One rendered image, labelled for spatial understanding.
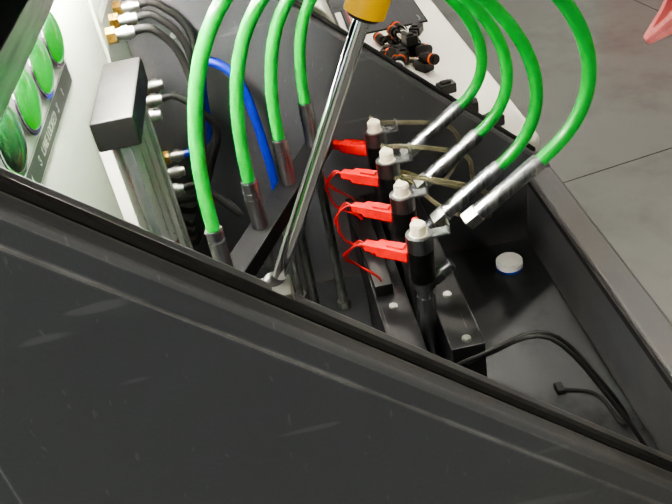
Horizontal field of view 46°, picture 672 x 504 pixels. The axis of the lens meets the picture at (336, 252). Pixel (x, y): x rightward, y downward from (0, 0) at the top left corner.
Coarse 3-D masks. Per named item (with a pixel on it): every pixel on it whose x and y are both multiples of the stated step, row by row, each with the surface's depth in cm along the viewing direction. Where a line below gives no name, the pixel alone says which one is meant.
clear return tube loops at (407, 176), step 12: (384, 120) 103; (408, 120) 104; (420, 120) 104; (456, 132) 106; (384, 144) 95; (396, 144) 98; (408, 144) 98; (468, 156) 100; (408, 180) 106; (420, 180) 92; (432, 180) 92; (444, 180) 92
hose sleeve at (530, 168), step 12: (516, 168) 79; (528, 168) 78; (540, 168) 78; (504, 180) 79; (516, 180) 78; (528, 180) 78; (492, 192) 79; (504, 192) 79; (480, 204) 80; (492, 204) 79; (480, 216) 80
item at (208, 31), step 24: (216, 0) 65; (552, 0) 69; (216, 24) 65; (576, 24) 70; (192, 72) 68; (192, 96) 69; (192, 120) 70; (576, 120) 76; (192, 144) 71; (552, 144) 77; (192, 168) 73; (216, 216) 76; (216, 240) 77
